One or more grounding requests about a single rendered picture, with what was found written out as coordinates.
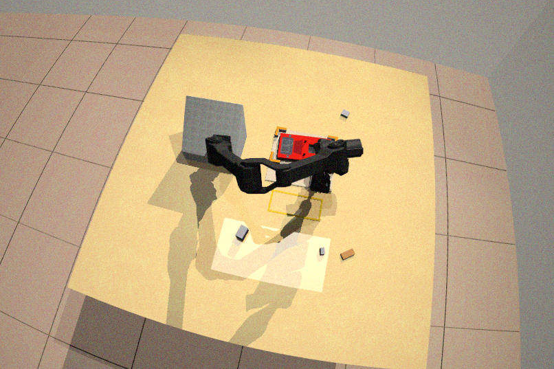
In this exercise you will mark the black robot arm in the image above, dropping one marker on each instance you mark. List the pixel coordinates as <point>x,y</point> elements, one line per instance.
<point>330,156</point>

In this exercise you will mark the orange-brown block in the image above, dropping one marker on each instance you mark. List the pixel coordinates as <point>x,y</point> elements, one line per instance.
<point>347,253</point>

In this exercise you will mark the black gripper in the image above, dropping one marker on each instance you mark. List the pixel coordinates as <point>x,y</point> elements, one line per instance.
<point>321,182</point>

